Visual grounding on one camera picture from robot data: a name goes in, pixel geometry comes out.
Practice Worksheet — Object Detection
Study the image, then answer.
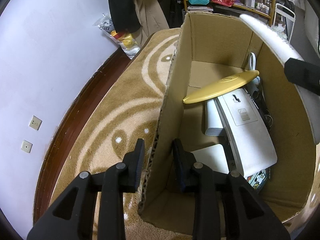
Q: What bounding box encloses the white printed tube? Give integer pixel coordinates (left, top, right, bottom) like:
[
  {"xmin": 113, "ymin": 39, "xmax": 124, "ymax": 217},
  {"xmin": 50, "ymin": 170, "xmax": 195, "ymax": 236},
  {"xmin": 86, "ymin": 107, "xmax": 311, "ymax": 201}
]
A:
[{"xmin": 239, "ymin": 14, "xmax": 319, "ymax": 145}]

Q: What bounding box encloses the cartoon cheers case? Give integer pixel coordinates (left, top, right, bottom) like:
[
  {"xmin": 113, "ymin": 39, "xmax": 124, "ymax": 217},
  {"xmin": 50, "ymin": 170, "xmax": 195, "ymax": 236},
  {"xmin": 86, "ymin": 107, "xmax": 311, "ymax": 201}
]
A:
[{"xmin": 245, "ymin": 168, "xmax": 271, "ymax": 193}]

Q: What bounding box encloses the grey white power bank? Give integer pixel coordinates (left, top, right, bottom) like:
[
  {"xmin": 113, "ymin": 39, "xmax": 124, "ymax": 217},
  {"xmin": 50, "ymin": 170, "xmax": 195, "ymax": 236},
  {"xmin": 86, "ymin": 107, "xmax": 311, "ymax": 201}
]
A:
[{"xmin": 247, "ymin": 52, "xmax": 260, "ymax": 97}]

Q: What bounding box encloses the white square charger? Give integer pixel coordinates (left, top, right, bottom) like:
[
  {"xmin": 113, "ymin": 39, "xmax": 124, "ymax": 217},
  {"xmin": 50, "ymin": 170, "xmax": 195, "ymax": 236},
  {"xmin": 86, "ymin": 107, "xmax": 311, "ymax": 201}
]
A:
[{"xmin": 192, "ymin": 144, "xmax": 229, "ymax": 174}]

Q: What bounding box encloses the white router box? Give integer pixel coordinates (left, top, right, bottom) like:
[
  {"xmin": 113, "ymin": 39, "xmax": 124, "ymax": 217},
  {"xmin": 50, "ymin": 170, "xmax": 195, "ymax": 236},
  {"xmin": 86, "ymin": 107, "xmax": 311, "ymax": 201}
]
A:
[{"xmin": 214, "ymin": 88, "xmax": 277, "ymax": 177}]

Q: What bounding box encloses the yellow oval disc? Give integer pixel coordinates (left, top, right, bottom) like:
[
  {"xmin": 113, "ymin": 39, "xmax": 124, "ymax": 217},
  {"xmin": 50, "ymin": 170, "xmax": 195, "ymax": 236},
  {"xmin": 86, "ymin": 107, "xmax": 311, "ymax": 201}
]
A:
[{"xmin": 182, "ymin": 70, "xmax": 259, "ymax": 104}]

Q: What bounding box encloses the cardboard box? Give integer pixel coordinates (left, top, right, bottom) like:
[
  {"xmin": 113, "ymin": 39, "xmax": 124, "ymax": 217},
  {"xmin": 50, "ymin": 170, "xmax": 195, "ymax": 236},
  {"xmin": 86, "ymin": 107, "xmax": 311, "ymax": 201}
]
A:
[{"xmin": 139, "ymin": 12, "xmax": 319, "ymax": 234}]

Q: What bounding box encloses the white power adapter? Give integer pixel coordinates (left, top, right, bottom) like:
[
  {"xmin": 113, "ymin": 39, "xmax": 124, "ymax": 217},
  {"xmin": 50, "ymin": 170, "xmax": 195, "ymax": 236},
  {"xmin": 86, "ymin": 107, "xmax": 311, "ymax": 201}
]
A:
[{"xmin": 205, "ymin": 99, "xmax": 226, "ymax": 137}]

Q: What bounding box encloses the white metal cart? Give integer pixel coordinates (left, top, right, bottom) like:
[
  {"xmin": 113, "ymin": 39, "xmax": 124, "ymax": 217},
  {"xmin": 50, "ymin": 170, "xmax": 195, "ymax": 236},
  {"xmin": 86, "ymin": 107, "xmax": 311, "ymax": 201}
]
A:
[{"xmin": 272, "ymin": 3, "xmax": 296, "ymax": 42}]

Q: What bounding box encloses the beige brown patterned carpet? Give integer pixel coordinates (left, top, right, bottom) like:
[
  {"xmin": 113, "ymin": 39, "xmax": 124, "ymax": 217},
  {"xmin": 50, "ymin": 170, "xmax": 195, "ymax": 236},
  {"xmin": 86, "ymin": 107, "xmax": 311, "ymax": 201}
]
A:
[{"xmin": 49, "ymin": 27, "xmax": 320, "ymax": 240}]

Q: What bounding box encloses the stack of books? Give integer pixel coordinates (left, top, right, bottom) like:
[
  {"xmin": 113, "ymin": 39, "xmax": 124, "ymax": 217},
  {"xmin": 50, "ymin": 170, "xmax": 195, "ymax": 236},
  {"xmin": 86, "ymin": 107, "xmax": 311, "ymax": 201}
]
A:
[{"xmin": 187, "ymin": 6, "xmax": 214, "ymax": 13}]

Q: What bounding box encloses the wooden bookshelf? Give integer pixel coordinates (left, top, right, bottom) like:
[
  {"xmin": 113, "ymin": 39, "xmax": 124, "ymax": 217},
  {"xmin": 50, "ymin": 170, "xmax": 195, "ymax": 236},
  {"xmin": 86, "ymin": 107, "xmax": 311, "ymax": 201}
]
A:
[{"xmin": 179, "ymin": 0, "xmax": 278, "ymax": 27}]

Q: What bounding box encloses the beige trench coat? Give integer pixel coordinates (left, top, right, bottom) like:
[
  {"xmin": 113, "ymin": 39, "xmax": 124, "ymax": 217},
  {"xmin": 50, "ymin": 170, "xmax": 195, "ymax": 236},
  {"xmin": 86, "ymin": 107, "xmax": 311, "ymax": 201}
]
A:
[{"xmin": 132, "ymin": 0, "xmax": 169, "ymax": 48}]

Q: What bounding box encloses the plastic bag with toys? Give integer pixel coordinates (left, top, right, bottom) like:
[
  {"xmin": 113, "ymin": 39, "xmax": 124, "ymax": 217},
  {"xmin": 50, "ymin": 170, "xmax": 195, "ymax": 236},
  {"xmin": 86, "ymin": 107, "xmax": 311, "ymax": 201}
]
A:
[{"xmin": 93, "ymin": 13, "xmax": 140, "ymax": 59}]

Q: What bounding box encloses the black hanging coat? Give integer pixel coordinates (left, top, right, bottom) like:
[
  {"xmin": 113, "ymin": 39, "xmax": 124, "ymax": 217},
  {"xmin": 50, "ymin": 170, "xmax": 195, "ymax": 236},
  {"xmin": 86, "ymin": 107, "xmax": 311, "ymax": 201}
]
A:
[{"xmin": 108, "ymin": 0, "xmax": 141, "ymax": 33}]

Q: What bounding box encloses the lower wall socket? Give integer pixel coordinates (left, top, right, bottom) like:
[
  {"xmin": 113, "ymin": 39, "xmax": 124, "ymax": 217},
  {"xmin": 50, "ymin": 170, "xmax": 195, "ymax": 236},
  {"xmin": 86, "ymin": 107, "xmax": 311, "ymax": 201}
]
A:
[{"xmin": 21, "ymin": 140, "xmax": 33, "ymax": 153}]

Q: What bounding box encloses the wall socket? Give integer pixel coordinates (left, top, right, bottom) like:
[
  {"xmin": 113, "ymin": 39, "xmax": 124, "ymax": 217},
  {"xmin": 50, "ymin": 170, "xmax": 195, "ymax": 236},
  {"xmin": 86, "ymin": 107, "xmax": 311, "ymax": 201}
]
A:
[
  {"xmin": 21, "ymin": 140, "xmax": 33, "ymax": 153},
  {"xmin": 29, "ymin": 115, "xmax": 42, "ymax": 131}
]

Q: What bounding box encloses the upper wall socket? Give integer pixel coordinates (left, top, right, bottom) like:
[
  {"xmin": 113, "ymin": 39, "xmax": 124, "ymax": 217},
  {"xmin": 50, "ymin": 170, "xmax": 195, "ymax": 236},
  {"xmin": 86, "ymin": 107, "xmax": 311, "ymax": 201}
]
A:
[{"xmin": 29, "ymin": 115, "xmax": 42, "ymax": 131}]

